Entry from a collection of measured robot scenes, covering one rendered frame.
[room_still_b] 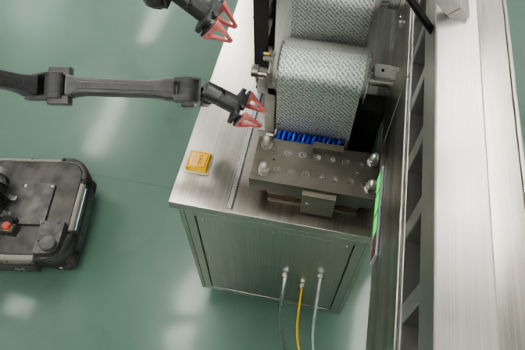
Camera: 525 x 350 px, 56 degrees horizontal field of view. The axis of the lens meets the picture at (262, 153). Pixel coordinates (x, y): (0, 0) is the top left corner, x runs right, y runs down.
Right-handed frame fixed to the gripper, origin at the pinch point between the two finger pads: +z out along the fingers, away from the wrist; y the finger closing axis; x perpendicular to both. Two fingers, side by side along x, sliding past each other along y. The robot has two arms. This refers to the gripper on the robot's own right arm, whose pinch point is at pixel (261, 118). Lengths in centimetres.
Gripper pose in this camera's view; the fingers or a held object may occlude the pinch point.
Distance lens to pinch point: 152.8
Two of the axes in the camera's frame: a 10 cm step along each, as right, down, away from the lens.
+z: 8.7, 4.2, 2.6
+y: -2.3, 8.1, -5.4
